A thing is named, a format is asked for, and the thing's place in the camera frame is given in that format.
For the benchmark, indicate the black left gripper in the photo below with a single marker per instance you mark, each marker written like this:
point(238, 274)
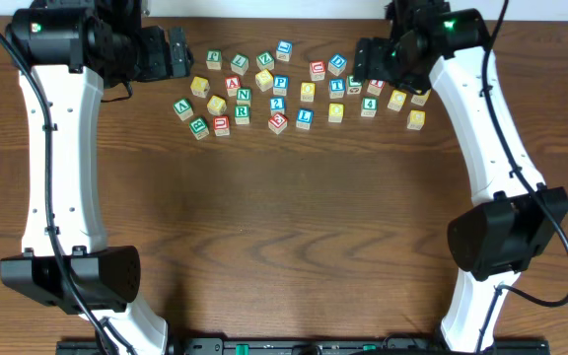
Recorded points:
point(180, 54)

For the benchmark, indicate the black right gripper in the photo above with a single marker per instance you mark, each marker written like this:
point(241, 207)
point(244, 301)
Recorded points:
point(370, 61)

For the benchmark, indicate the yellow C letter block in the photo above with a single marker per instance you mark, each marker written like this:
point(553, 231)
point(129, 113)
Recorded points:
point(397, 100)

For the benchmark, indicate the yellow o block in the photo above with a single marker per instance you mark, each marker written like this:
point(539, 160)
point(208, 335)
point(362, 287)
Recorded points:
point(335, 112)
point(307, 92)

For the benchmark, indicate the green R letter block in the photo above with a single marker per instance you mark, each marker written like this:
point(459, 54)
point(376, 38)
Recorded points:
point(242, 115)

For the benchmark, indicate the blue l block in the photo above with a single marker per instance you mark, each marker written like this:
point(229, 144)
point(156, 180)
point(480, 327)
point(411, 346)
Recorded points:
point(284, 50)
point(304, 119)

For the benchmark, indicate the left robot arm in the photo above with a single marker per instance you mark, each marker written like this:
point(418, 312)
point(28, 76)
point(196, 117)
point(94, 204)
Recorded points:
point(69, 53)

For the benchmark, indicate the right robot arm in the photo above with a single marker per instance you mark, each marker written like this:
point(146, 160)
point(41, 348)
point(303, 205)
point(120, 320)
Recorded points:
point(514, 214)

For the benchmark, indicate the red I letter block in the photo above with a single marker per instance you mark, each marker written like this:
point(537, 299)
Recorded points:
point(375, 87)

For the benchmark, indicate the yellow K block right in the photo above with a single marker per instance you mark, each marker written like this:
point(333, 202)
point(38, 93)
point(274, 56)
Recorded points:
point(421, 100)

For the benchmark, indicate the yellow K letter block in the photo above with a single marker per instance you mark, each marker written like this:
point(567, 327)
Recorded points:
point(200, 87)

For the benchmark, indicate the green J letter block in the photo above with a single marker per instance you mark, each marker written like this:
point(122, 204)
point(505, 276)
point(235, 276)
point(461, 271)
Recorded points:
point(214, 59)

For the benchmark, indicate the green V letter block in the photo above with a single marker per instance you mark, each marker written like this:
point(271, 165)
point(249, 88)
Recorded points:
point(183, 109)

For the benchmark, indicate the green 4 number block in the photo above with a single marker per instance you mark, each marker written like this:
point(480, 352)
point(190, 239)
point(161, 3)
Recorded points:
point(369, 107)

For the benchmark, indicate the yellow G letter block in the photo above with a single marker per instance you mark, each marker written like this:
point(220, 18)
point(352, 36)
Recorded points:
point(416, 119)

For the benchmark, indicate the green J block right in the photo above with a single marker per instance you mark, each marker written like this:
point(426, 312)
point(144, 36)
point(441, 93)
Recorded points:
point(353, 87)

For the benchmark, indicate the blue D block left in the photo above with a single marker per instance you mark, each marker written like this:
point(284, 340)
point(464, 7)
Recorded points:
point(337, 64)

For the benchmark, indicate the yellow S block lower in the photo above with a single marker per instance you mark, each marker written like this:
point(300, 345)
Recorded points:
point(216, 105)

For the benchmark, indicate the yellow s block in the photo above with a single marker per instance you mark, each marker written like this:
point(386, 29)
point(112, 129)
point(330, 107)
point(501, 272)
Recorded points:
point(264, 80)
point(216, 105)

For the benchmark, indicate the blue T letter block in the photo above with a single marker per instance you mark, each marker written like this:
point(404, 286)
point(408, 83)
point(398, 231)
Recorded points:
point(336, 88)

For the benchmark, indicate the red A letter block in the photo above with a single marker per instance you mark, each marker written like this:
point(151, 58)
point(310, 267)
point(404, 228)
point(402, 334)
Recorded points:
point(232, 84)

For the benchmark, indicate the green B letter block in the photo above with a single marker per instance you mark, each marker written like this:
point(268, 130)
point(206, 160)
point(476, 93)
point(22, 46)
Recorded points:
point(199, 128)

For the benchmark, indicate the red U block upper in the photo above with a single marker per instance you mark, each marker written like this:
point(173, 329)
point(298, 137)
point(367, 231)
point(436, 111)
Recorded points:
point(317, 70)

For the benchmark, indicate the red u block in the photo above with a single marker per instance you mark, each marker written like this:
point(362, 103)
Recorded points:
point(317, 70)
point(221, 125)

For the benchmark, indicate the red U block lower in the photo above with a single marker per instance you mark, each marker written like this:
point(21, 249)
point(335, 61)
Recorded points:
point(221, 125)

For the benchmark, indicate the green N letter block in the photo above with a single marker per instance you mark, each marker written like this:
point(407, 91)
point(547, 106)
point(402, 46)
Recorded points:
point(243, 96)

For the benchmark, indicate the green Z letter block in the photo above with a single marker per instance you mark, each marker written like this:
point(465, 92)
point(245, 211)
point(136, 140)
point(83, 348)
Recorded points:
point(265, 61)

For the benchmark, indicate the yellow S block upper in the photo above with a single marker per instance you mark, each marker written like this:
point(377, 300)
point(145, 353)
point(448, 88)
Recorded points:
point(264, 80)

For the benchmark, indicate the blue P letter block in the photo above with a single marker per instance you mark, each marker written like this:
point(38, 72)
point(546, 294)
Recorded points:
point(280, 85)

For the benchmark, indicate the blue L block top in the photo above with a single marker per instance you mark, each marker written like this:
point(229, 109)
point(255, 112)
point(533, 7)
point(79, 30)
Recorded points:
point(284, 50)

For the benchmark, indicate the blue 2 number block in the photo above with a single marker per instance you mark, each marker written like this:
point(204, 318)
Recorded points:
point(277, 105)

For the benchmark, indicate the red E block lower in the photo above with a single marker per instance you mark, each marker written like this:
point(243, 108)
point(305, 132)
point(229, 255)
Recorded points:
point(277, 123)

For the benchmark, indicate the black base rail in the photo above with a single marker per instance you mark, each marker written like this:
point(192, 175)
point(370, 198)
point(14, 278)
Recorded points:
point(393, 346)

